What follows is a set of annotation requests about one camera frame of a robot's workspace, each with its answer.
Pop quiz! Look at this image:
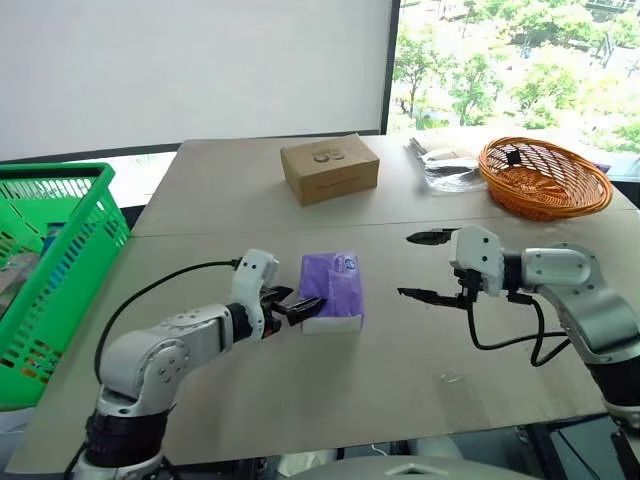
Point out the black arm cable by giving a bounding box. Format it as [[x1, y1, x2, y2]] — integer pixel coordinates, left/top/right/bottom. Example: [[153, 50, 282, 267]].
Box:
[[465, 290, 572, 368], [93, 257, 244, 374]]

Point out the clear plastic bag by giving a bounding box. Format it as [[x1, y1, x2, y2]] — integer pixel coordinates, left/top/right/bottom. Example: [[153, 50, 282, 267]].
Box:
[[403, 136, 489, 197]]

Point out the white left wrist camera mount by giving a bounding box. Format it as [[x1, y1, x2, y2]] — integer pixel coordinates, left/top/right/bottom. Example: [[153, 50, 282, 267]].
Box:
[[230, 248, 281, 343]]

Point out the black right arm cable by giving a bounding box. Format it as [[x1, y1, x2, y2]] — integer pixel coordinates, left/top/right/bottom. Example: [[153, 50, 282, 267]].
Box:
[[465, 290, 572, 368]]

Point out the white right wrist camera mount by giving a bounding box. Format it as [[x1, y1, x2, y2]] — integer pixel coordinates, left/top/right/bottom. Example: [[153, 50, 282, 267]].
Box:
[[447, 224, 506, 299]]

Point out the orange wicker basket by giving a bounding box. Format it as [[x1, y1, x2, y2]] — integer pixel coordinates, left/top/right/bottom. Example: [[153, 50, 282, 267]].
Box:
[[477, 136, 615, 223]]

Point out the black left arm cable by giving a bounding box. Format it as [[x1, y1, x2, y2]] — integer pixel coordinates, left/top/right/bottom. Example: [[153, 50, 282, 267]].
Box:
[[93, 257, 244, 374]]

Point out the green plastic basket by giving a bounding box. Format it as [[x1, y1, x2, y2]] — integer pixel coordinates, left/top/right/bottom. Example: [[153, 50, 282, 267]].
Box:
[[0, 161, 133, 413]]

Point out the grey rounded robot torso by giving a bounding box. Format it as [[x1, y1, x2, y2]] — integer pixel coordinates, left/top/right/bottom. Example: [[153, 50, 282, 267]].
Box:
[[299, 451, 484, 480]]

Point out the black window frame post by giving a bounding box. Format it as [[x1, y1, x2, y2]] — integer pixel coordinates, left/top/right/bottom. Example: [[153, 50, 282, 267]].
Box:
[[378, 0, 402, 136]]

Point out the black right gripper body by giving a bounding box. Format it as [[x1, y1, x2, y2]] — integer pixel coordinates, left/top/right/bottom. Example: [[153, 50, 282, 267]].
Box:
[[451, 266, 483, 308]]

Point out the white projection screen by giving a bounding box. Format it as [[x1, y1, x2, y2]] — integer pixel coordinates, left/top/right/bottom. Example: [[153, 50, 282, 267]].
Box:
[[0, 0, 395, 162]]

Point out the blue packet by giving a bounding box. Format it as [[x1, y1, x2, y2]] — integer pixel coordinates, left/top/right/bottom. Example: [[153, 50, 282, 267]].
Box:
[[40, 223, 66, 256]]

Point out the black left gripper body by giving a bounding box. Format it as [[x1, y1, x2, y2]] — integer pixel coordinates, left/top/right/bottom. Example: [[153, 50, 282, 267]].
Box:
[[258, 292, 291, 338]]

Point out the brown cardboard box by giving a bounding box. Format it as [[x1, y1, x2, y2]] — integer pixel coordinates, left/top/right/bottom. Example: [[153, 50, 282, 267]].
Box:
[[279, 134, 381, 208]]

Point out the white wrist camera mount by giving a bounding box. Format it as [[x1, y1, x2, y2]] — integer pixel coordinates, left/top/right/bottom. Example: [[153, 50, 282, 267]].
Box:
[[230, 248, 281, 343], [447, 224, 506, 299]]

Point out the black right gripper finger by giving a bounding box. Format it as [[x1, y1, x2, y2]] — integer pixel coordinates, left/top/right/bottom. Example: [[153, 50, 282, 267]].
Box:
[[396, 286, 464, 308], [406, 227, 463, 247]]

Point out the pale wrapped packet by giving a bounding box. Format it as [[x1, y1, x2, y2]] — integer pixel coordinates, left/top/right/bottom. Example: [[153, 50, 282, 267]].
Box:
[[0, 252, 44, 321]]

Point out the purple tissue pack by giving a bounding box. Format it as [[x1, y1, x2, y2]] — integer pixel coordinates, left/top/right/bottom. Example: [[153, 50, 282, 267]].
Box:
[[297, 250, 368, 336]]

